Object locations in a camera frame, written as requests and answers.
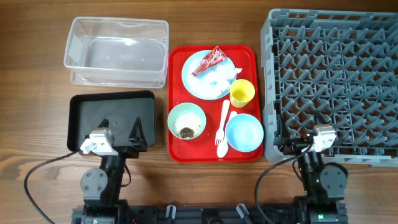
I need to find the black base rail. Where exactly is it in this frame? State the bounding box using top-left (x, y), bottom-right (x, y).
top-left (71, 203), bottom-right (348, 224)

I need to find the grey dishwasher rack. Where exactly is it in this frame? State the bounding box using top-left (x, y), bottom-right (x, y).
top-left (261, 9), bottom-right (397, 167)

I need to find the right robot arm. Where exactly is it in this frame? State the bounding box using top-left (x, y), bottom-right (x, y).
top-left (275, 113), bottom-right (348, 223)

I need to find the white plastic spoon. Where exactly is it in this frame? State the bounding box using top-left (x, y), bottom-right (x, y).
top-left (217, 111), bottom-right (237, 158)

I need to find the white tissue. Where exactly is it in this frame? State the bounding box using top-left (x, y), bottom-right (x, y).
top-left (208, 65), bottom-right (243, 96)

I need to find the black food waste tray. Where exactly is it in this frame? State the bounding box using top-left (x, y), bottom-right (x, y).
top-left (67, 90), bottom-right (156, 151)

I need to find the light blue bowl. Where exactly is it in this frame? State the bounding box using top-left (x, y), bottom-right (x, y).
top-left (225, 113), bottom-right (264, 152)

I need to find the red serving tray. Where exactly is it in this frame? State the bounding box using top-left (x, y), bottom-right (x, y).
top-left (167, 45), bottom-right (264, 163)

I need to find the clear plastic waste bin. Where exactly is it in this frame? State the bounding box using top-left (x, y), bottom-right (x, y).
top-left (63, 17), bottom-right (169, 88)

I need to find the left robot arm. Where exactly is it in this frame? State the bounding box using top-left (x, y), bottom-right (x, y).
top-left (72, 117), bottom-right (147, 224)

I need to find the white rice pile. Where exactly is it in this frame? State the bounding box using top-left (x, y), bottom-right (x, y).
top-left (174, 112), bottom-right (203, 138)

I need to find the white plastic fork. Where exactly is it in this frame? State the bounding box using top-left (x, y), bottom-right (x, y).
top-left (215, 100), bottom-right (230, 146)

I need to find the yellow plastic cup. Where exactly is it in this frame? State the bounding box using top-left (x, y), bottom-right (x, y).
top-left (229, 79), bottom-right (256, 108)

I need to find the red snack wrapper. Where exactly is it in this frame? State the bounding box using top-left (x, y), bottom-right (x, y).
top-left (192, 46), bottom-right (227, 77)

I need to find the green bowl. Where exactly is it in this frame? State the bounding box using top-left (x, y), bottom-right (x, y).
top-left (167, 103), bottom-right (206, 140)

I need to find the light blue plate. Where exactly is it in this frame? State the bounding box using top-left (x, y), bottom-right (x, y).
top-left (182, 50), bottom-right (238, 100)

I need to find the brown food scrap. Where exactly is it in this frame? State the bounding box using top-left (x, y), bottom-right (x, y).
top-left (179, 127), bottom-right (195, 139)

